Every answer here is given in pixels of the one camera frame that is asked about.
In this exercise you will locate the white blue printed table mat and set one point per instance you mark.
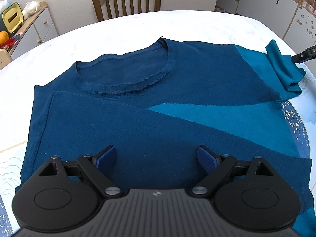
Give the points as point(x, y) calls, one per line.
point(296, 128)

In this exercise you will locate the brown wooden slatted chair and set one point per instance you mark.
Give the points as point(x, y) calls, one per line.
point(98, 2)

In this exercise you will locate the beige sideboard cabinet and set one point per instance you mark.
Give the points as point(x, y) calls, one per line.
point(42, 27)

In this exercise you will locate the red plastic item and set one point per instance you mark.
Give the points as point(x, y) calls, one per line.
point(8, 42)

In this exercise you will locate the orange fruit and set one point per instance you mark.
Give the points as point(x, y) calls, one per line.
point(3, 37)

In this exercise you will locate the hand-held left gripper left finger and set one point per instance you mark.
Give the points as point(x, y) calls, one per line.
point(107, 158)

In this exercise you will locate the white plastic bag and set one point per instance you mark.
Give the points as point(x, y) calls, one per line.
point(30, 8)

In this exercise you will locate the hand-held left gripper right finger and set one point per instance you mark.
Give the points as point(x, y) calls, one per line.
point(206, 159)

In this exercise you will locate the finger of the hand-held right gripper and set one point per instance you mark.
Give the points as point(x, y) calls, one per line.
point(305, 54)

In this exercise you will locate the yellow toaster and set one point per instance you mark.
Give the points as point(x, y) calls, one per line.
point(12, 17)

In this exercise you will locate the two-tone blue sweater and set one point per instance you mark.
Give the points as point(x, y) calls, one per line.
point(172, 91)

